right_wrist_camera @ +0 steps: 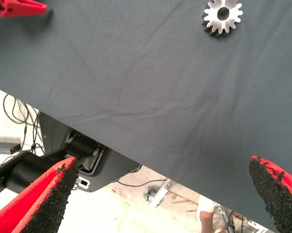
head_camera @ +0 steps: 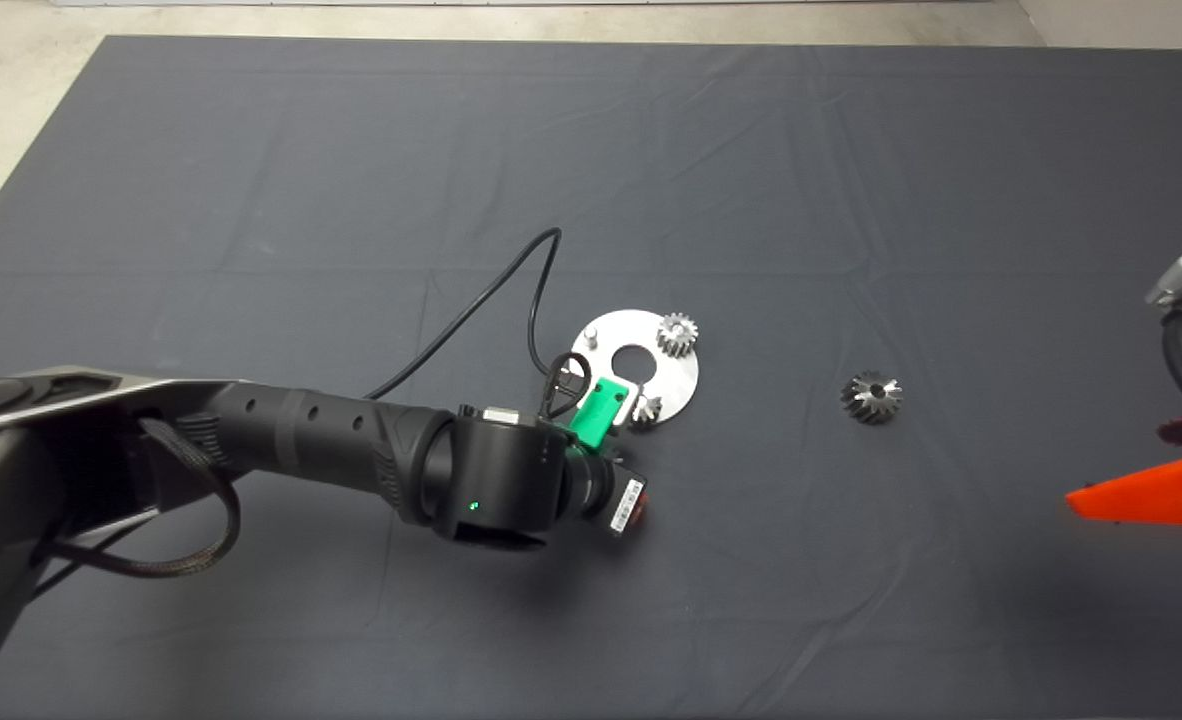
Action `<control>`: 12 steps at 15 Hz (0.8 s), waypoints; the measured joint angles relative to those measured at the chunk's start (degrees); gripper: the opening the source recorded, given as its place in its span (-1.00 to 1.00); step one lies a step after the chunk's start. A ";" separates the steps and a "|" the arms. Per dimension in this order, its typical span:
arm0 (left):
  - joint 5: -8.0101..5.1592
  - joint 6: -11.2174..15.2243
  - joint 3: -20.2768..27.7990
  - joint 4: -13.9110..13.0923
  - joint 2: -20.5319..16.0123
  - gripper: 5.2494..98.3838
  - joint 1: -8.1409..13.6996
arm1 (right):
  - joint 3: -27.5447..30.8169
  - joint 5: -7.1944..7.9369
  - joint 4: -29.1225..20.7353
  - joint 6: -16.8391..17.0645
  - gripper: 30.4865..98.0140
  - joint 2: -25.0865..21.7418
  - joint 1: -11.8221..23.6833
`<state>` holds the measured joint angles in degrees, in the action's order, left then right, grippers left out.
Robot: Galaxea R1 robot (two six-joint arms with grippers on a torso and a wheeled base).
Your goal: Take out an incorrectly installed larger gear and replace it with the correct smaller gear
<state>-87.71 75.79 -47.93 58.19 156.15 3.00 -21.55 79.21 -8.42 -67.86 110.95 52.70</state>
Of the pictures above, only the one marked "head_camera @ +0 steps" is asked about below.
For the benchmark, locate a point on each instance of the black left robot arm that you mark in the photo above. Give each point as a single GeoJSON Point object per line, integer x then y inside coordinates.
{"type": "Point", "coordinates": [301, 440]}

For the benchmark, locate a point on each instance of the green left camera mount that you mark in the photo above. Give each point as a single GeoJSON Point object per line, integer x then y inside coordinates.
{"type": "Point", "coordinates": [601, 410]}

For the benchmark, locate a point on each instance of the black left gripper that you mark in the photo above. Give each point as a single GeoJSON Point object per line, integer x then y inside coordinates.
{"type": "Point", "coordinates": [616, 495]}

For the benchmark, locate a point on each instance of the larger steel gear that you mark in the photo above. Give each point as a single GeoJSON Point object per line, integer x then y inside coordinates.
{"type": "Point", "coordinates": [866, 402]}

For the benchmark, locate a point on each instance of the small steel gear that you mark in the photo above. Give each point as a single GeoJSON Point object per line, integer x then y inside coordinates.
{"type": "Point", "coordinates": [679, 336]}
{"type": "Point", "coordinates": [652, 411]}

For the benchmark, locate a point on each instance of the dark grey table cloth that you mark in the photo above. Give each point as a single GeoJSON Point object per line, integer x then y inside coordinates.
{"type": "Point", "coordinates": [751, 150]}

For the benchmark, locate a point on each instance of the round metal plate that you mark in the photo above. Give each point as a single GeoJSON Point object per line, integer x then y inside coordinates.
{"type": "Point", "coordinates": [676, 380]}

